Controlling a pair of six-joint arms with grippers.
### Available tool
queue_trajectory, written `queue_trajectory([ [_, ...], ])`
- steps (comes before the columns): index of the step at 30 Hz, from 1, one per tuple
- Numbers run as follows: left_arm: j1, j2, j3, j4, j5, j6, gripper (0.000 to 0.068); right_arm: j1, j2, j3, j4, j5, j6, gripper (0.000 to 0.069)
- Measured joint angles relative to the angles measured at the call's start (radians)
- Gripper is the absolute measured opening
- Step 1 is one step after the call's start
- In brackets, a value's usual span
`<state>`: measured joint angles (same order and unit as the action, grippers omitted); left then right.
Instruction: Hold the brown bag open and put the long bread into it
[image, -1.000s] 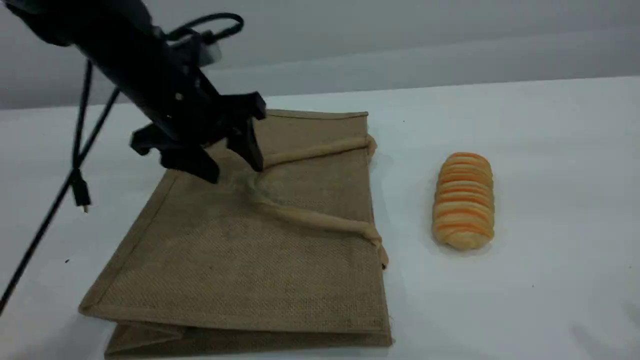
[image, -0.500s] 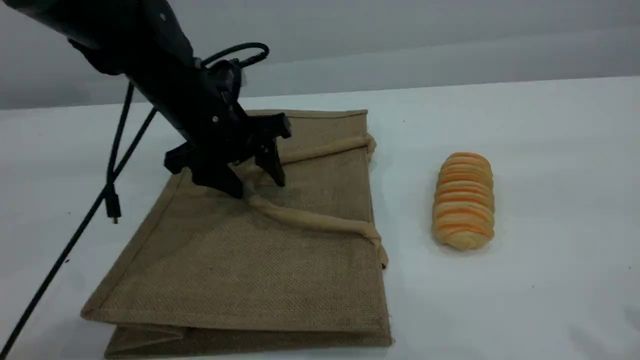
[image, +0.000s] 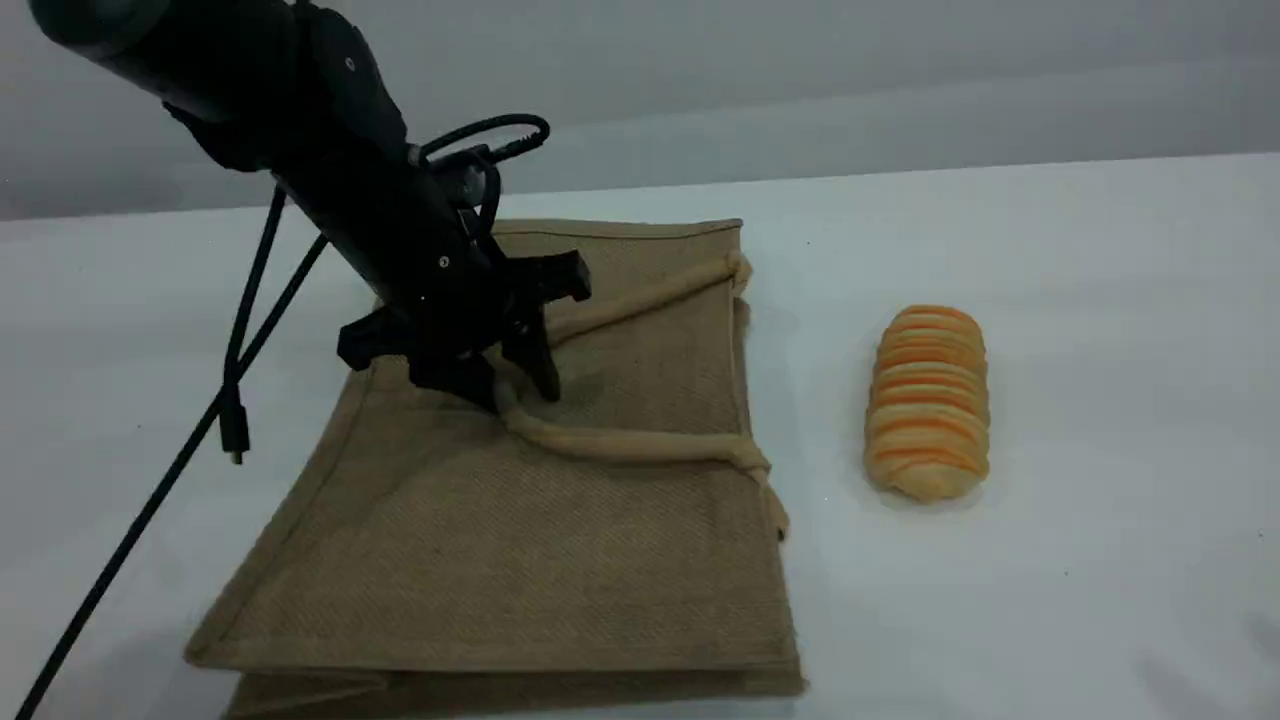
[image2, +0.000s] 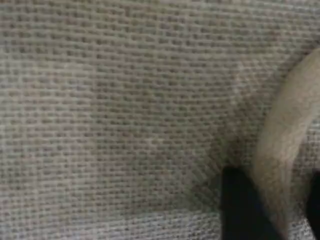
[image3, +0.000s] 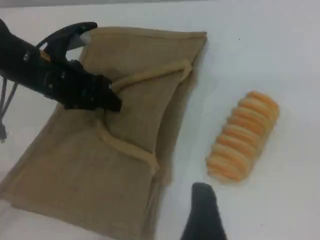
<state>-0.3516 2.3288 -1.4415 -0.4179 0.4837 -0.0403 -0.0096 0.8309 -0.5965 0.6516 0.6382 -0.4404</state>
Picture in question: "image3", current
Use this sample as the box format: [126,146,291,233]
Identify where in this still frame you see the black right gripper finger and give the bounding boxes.
[179,182,228,240]

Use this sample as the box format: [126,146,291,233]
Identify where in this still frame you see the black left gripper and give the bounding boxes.
[37,49,123,113]

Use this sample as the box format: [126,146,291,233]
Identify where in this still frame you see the long striped bread loaf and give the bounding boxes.
[205,91,280,185]

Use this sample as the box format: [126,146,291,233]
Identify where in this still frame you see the brown jute tote bag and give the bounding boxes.
[0,26,208,240]

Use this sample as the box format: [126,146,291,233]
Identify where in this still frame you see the black left camera bracket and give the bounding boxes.
[36,21,98,61]

